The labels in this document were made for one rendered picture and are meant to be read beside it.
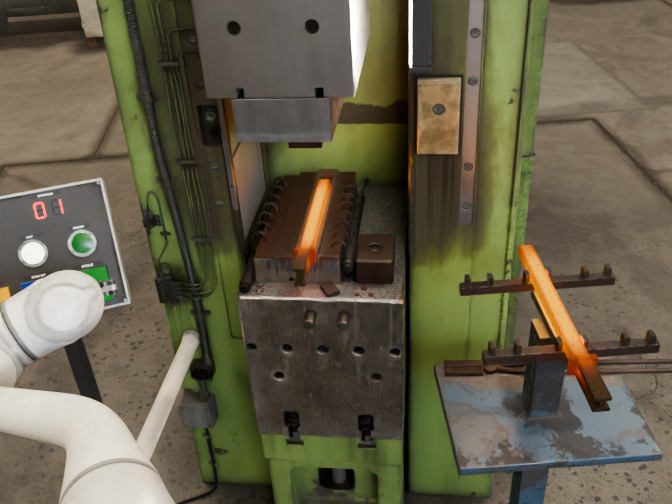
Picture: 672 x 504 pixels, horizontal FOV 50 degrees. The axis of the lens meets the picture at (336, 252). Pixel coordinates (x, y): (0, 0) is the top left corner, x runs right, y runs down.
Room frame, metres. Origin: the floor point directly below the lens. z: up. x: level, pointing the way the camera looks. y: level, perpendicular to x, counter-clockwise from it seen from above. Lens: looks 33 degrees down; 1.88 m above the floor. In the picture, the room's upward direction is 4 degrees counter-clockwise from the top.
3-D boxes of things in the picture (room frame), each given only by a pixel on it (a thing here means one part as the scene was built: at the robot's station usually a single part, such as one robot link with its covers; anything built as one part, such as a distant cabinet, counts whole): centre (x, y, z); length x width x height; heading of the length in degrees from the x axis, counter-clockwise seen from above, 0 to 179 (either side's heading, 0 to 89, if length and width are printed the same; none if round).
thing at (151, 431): (1.32, 0.45, 0.62); 0.44 x 0.05 x 0.05; 171
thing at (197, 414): (1.53, 0.43, 0.36); 0.09 x 0.07 x 0.12; 81
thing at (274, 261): (1.57, 0.06, 0.96); 0.42 x 0.20 x 0.09; 171
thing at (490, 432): (1.07, -0.41, 0.75); 0.40 x 0.30 x 0.02; 91
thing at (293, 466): (1.57, 0.01, 0.23); 0.55 x 0.37 x 0.47; 171
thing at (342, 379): (1.57, 0.01, 0.69); 0.56 x 0.38 x 0.45; 171
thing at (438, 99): (1.44, -0.24, 1.27); 0.09 x 0.02 x 0.17; 81
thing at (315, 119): (1.57, 0.06, 1.32); 0.42 x 0.20 x 0.10; 171
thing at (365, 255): (1.39, -0.09, 0.95); 0.12 x 0.08 x 0.06; 171
